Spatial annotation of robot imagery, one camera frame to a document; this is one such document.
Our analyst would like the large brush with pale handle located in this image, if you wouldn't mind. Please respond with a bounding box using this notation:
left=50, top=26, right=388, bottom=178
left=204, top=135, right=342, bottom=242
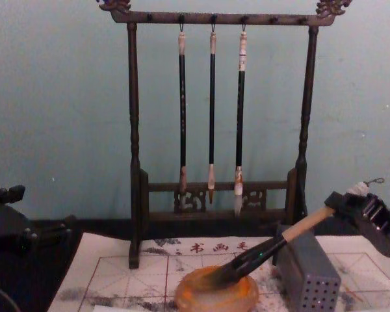
left=210, top=177, right=385, bottom=289

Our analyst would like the dark wooden brush rack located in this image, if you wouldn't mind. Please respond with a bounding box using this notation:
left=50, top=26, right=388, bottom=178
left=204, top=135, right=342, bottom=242
left=97, top=0, right=347, bottom=270

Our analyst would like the grey metal box with holes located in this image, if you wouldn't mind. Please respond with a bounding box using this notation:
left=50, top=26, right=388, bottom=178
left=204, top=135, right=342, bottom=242
left=272, top=223, right=343, bottom=312

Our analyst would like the orange ink dish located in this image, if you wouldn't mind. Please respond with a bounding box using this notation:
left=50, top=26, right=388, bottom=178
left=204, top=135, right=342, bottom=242
left=174, top=265, right=261, bottom=312

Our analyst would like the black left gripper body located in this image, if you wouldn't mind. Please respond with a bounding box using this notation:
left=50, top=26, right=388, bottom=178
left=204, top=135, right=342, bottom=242
left=0, top=197, right=36, bottom=259

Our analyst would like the black brush with grey tip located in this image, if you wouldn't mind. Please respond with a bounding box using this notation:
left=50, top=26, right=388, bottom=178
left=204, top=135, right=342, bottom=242
left=177, top=21, right=190, bottom=209

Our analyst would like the white gridded calligraphy mat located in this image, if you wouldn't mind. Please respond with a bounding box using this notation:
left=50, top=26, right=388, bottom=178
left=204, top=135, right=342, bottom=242
left=47, top=231, right=390, bottom=312

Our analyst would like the thin black brush, brown tip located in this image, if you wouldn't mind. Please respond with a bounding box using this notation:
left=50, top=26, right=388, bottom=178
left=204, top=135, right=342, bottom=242
left=207, top=21, right=220, bottom=205

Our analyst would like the black table cloth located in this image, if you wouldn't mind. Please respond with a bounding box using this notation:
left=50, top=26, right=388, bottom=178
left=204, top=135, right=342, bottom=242
left=0, top=213, right=361, bottom=312

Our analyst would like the black brush with white tip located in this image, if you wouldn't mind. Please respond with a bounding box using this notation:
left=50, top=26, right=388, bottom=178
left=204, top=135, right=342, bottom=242
left=233, top=23, right=250, bottom=218

